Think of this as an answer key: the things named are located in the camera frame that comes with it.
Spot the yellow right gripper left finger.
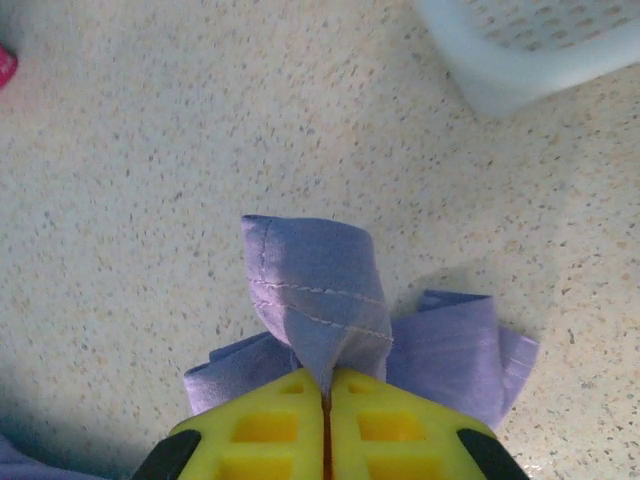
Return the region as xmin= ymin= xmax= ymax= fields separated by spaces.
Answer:
xmin=132 ymin=367 xmax=327 ymax=480

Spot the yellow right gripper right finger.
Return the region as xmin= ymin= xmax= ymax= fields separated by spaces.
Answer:
xmin=329 ymin=368 xmax=531 ymax=480

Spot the white perforated plastic basket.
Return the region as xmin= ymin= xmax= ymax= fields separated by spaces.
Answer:
xmin=417 ymin=0 xmax=640 ymax=119

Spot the white cup with pink lid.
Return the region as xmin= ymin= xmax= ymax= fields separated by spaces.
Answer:
xmin=0 ymin=42 xmax=20 ymax=91

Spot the purple printed t-shirt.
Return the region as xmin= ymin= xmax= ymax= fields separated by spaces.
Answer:
xmin=0 ymin=214 xmax=541 ymax=480

